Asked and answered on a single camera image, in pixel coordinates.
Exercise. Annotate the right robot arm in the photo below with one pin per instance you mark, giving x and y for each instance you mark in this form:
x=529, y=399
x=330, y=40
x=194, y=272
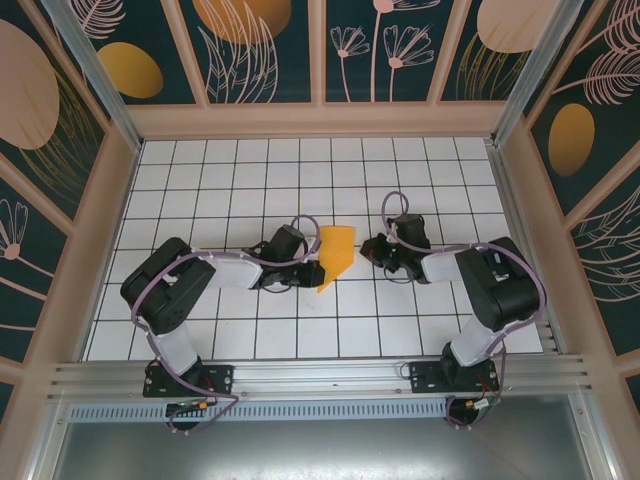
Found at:
x=472, y=345

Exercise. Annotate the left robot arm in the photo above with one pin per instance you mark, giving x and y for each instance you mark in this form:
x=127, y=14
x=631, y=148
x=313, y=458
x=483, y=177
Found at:
x=175, y=350

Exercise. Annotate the grey metal sheet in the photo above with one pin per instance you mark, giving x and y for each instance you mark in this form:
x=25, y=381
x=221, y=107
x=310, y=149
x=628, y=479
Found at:
x=325, y=450

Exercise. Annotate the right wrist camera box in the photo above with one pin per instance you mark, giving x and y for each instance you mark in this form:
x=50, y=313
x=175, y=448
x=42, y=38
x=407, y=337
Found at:
x=391, y=229

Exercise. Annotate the aluminium side rail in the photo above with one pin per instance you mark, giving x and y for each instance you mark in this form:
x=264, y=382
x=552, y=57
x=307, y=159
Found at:
x=522, y=250

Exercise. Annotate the aluminium front rail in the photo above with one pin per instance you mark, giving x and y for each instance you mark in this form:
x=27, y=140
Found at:
x=320, y=375

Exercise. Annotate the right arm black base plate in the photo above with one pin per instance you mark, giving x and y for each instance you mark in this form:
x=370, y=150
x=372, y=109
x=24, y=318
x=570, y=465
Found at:
x=425, y=377

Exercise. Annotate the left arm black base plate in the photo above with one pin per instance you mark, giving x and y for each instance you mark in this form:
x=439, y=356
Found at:
x=220, y=380

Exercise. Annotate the wall panel with flower drawings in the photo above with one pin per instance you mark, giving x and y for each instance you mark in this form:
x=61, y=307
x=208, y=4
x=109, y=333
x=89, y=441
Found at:
x=380, y=50

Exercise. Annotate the wall panel with leaf drawing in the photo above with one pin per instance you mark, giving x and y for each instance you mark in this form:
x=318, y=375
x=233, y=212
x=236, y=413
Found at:
x=250, y=50

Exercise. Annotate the aluminium frame post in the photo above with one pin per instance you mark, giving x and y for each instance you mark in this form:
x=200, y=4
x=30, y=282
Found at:
x=102, y=85
x=530, y=75

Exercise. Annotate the wall panel with beige circle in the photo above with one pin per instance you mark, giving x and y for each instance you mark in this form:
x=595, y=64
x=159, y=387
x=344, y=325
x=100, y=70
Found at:
x=490, y=50

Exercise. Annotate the wall panel pink leaf outlines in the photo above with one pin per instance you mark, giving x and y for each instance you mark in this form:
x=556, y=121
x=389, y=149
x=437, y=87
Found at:
x=610, y=270

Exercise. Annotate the wall panel orange oval fern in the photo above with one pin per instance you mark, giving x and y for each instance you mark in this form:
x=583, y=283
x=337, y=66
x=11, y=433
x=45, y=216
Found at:
x=590, y=100

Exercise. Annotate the wall panel single pink flower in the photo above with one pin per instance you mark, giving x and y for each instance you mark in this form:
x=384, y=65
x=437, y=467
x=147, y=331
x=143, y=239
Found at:
x=25, y=260

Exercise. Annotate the wall panel large beige oval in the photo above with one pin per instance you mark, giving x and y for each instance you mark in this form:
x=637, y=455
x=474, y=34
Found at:
x=40, y=100

